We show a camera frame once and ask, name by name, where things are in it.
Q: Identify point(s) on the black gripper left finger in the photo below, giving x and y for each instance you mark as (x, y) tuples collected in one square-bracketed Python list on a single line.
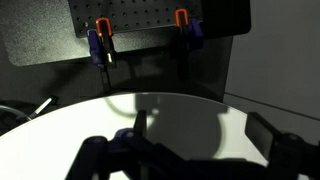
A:
[(110, 160)]

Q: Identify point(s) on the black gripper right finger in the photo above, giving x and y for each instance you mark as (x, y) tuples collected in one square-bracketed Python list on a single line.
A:
[(290, 156)]

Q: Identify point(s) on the black white stick tool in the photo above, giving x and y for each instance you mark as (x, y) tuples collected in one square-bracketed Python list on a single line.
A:
[(41, 108)]

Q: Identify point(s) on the black flat panel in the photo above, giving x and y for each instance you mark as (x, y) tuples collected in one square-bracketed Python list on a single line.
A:
[(150, 73)]

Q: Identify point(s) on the black perforated board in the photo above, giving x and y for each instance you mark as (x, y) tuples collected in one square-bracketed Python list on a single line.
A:
[(143, 13)]

